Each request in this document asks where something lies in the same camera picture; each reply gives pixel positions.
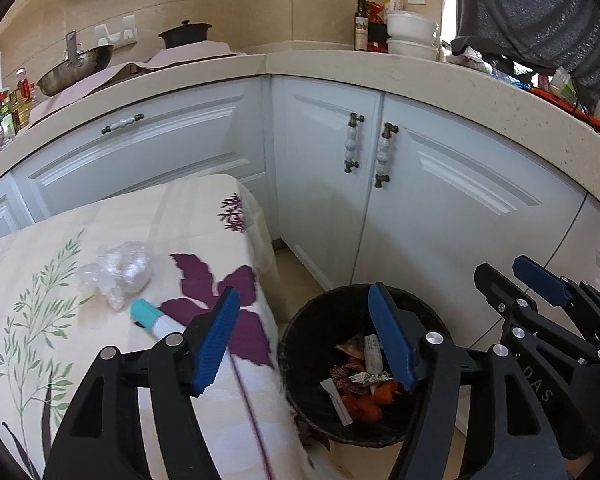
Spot white crumpled cloth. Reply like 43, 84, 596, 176
449, 46, 494, 74

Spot dark glass oil bottle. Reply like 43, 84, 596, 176
353, 0, 370, 52

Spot green packet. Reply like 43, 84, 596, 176
549, 66, 579, 107

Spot folded white paper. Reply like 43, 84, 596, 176
352, 369, 394, 386

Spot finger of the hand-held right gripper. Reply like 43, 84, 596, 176
512, 255, 600, 347
473, 262, 541, 327

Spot white shallow bowl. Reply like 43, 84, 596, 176
385, 37, 440, 61

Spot group of condiment bottles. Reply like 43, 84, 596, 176
0, 67, 36, 167

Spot beige stone countertop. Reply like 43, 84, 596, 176
0, 50, 600, 212

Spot white wall hook rack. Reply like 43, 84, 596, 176
93, 15, 139, 47

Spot white lidded bowl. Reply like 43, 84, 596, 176
385, 9, 440, 41

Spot metal wok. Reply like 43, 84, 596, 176
35, 31, 115, 97

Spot floral tablecloth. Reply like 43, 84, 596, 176
0, 174, 332, 480

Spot white ceramic door handle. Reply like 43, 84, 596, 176
374, 122, 400, 190
343, 113, 365, 170

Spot red tray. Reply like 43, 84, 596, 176
529, 87, 600, 149

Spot blue plastic packet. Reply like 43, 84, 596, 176
489, 67, 532, 89

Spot white kitchen cabinet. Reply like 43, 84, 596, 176
0, 74, 600, 442

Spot dark red patterned wrapper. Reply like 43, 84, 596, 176
328, 362, 366, 396

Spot clear plastic wrap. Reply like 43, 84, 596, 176
74, 240, 154, 311

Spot pale pink stove cover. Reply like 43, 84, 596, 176
27, 42, 249, 129

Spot small white bottle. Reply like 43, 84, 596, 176
362, 333, 386, 376

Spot black trash bin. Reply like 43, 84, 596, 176
277, 283, 464, 446

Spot red packets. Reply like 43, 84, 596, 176
367, 2, 389, 52

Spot dark grey cloth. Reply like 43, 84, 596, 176
452, 0, 600, 107

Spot white tube with teal cap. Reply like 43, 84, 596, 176
129, 298, 189, 344

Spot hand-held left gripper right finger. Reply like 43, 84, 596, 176
368, 282, 571, 480

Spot orange plastic bag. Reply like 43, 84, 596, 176
342, 380, 399, 424

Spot white paper strip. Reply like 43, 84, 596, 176
319, 378, 354, 426

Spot black pot with lid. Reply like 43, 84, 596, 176
157, 19, 214, 50

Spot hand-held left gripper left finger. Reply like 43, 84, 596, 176
42, 287, 241, 480

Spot long drawer handle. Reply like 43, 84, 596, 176
101, 113, 145, 135

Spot brown triangular wrapper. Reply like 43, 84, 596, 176
334, 334, 366, 361

